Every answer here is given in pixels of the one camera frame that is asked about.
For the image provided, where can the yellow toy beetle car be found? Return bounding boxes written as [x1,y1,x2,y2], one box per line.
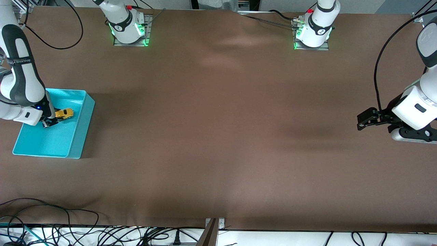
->
[55,108,74,120]

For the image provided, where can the turquoise plastic bin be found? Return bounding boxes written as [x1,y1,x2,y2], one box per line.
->
[13,88,95,160]

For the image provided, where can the brown table cover cloth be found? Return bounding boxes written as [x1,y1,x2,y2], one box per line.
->
[0,6,437,233]

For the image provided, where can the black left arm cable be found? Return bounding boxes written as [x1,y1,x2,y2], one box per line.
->
[374,14,427,111]

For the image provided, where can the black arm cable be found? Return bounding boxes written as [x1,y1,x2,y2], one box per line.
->
[20,0,84,50]
[374,14,427,111]

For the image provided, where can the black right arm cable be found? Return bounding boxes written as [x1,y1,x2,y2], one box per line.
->
[20,0,84,50]

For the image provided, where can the long black looping cable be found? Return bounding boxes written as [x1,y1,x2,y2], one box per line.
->
[0,197,100,236]

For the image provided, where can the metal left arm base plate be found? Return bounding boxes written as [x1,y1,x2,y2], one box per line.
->
[293,18,330,51]

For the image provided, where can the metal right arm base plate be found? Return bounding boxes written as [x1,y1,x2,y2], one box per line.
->
[113,14,151,47]

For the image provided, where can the teal cable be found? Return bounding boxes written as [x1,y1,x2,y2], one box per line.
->
[0,222,35,246]

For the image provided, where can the tangled black cables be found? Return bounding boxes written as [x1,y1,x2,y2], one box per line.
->
[0,224,205,246]

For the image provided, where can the black power cable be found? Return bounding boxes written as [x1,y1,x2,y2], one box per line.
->
[268,9,301,22]

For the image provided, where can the thin grey cable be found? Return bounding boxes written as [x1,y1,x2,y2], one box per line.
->
[147,8,167,25]

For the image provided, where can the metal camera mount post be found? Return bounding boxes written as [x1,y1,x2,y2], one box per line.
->
[196,218,226,246]

